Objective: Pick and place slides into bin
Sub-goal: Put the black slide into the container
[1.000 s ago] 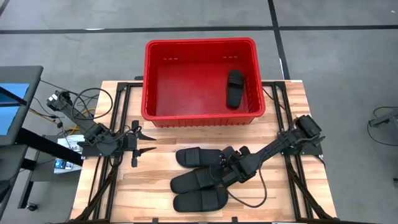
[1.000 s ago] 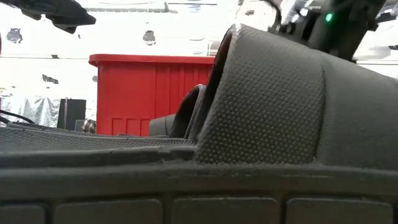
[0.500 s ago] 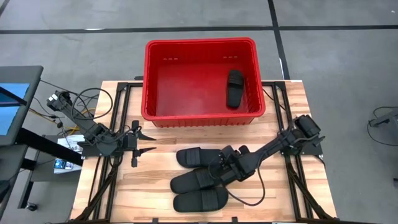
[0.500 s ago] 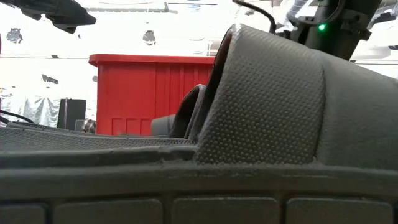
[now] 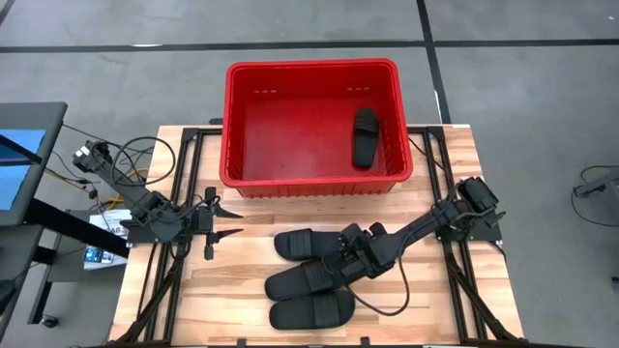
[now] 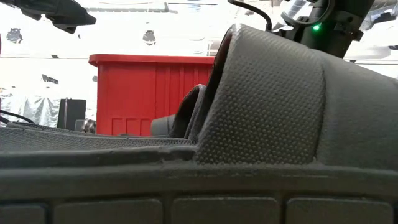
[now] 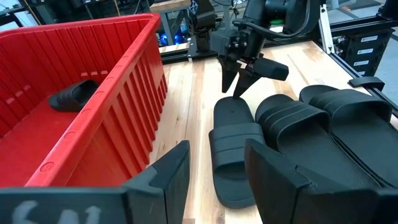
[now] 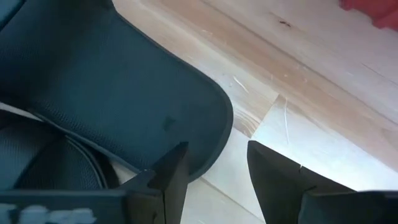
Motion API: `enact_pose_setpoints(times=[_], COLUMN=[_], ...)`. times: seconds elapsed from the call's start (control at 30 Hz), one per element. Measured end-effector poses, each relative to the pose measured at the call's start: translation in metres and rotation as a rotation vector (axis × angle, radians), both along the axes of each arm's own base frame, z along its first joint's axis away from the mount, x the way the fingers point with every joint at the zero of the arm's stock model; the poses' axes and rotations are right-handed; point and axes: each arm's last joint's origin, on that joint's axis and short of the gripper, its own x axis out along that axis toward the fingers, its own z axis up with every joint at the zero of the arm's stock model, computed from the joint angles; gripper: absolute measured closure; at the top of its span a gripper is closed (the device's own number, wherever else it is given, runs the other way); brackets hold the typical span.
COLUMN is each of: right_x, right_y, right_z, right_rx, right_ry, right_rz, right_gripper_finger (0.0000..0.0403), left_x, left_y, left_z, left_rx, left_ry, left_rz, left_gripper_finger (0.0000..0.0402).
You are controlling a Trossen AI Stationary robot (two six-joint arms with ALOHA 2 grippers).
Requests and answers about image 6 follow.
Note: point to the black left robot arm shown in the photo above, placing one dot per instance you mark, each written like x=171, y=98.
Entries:
x=62, y=12

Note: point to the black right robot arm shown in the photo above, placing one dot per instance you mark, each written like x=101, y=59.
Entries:
x=329, y=37

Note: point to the red plastic bin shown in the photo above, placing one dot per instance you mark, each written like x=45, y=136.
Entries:
x=124, y=93

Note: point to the dark blurry background object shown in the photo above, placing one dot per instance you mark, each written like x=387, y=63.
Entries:
x=49, y=79
x=14, y=35
x=149, y=37

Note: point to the small shiny metal object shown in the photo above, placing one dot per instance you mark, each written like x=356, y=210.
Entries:
x=87, y=126

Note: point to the black box cabinet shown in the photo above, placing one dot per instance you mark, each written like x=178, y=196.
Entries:
x=73, y=113

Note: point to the pale plastic sheet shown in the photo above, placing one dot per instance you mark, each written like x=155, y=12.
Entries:
x=34, y=112

